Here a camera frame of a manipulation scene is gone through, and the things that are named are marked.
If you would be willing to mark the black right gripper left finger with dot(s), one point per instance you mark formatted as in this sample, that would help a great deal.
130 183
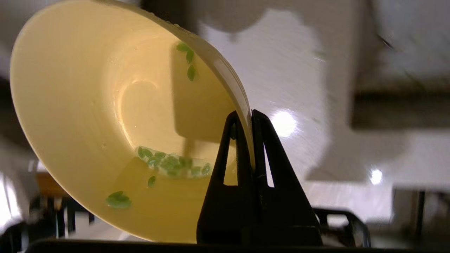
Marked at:
225 214

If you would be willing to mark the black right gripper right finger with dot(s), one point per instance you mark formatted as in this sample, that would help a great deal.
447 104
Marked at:
288 218

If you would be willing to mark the chopped green onions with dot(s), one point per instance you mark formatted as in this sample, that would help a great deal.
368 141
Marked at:
168 163

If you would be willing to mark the yellow bowl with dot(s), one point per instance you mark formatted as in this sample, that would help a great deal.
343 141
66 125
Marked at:
63 105

